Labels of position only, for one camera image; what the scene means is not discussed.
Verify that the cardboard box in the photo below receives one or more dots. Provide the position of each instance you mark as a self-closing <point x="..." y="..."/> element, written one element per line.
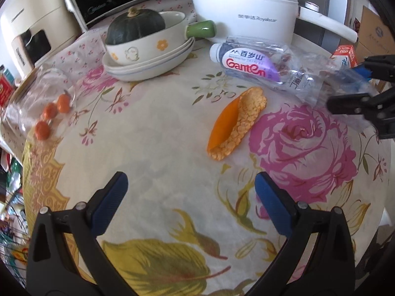
<point x="376" y="34"/>

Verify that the red and white carton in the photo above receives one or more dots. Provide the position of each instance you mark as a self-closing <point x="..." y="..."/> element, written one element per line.
<point x="344" y="57"/>

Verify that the jar with red label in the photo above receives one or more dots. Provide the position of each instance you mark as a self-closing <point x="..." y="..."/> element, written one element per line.
<point x="4" y="89"/>

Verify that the small orange fruit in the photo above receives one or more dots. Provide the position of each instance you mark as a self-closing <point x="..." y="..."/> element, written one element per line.
<point x="42" y="130"/>
<point x="50" y="111"/>
<point x="63" y="104"/>

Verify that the white electric cooking pot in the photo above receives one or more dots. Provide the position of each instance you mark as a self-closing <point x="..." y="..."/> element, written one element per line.
<point x="240" y="6"/>

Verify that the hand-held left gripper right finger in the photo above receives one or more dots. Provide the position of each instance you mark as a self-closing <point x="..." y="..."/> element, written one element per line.
<point x="273" y="203"/>

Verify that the glass jar with wooden lid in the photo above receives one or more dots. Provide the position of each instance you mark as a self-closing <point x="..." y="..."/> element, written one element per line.
<point x="27" y="104"/>

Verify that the cream air fryer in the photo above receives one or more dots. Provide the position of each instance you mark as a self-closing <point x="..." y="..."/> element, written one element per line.
<point x="37" y="12"/>

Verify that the black microwave oven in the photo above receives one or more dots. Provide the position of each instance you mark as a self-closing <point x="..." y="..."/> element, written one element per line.
<point x="101" y="0"/>

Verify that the orange peel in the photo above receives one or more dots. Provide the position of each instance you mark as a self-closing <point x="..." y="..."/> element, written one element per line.
<point x="237" y="123"/>

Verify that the dark green pumpkin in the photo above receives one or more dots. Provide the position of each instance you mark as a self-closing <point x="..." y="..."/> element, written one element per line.
<point x="135" y="26"/>

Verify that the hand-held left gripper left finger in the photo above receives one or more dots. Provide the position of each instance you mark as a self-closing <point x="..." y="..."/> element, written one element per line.
<point x="111" y="197"/>

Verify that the crushed clear plastic bottle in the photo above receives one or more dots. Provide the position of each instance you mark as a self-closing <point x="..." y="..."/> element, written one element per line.
<point x="321" y="86"/>

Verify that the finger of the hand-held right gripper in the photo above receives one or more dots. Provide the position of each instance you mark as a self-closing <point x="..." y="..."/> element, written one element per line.
<point x="348" y="104"/>
<point x="379" y="67"/>

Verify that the plastic bottle with purple label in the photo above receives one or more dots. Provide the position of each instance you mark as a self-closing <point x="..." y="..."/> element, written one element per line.
<point x="247" y="64"/>

